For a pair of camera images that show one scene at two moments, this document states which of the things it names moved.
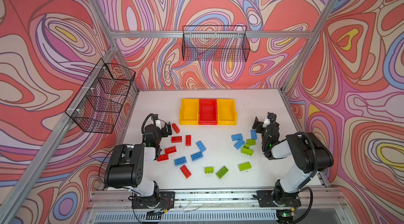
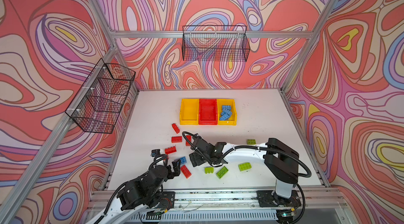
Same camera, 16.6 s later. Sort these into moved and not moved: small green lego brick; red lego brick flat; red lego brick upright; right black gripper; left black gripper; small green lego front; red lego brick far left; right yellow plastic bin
Moved: right black gripper; left black gripper
Not moved: red lego brick upright; small green lego brick; red lego brick far left; red lego brick flat; right yellow plastic bin; small green lego front
